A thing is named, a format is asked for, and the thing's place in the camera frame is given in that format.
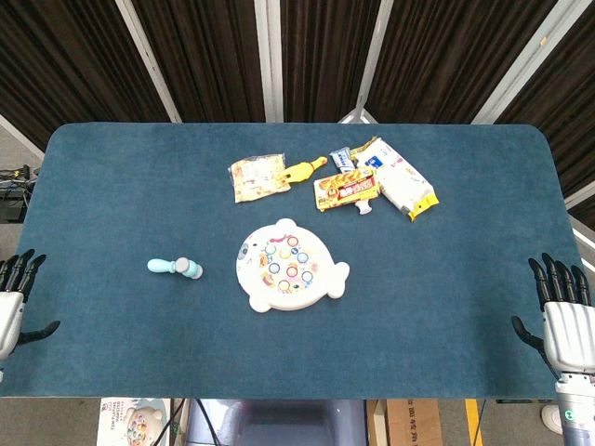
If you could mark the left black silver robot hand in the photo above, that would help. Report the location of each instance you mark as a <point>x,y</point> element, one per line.
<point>9,311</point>

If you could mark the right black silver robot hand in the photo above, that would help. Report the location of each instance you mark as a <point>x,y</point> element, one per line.
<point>569,330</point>

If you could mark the light blue toy hammer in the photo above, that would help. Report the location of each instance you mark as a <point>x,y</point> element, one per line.
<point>160,266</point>

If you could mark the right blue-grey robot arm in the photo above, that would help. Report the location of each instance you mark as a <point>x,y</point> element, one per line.
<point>578,413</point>

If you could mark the toy box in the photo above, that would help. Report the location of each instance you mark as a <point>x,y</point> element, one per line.
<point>132,420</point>

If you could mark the white fish-shaped toy board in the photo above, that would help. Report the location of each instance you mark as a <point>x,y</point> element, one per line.
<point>288,271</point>

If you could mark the white shoe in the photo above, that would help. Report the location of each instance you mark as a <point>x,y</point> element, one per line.
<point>552,418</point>

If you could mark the blue felt table cover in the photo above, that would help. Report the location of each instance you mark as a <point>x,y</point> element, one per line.
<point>139,209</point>

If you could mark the brown cardboard box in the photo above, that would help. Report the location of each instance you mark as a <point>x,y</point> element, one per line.
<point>411,423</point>

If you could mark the white wipes pack yellow end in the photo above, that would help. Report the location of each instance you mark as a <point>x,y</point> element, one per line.
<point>400,179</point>

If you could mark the yellow red snack box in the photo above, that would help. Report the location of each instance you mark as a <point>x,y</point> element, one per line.
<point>346,188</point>

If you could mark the clear yellow snack bag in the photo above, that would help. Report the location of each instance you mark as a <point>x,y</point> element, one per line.
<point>255,179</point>

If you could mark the small blue white packet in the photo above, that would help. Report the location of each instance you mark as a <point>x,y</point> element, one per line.
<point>342,159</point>

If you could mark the blue-grey robot torso base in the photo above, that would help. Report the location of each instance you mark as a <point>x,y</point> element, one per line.
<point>279,423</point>

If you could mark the yellow rubber chicken toy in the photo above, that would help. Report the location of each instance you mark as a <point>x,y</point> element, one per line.
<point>304,169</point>

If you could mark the dark brown curtain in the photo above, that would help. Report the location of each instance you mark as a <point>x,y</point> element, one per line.
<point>325,56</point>

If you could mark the white frame post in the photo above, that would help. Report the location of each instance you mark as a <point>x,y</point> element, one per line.
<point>149,60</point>
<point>367,69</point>
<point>525,60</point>
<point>268,60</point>

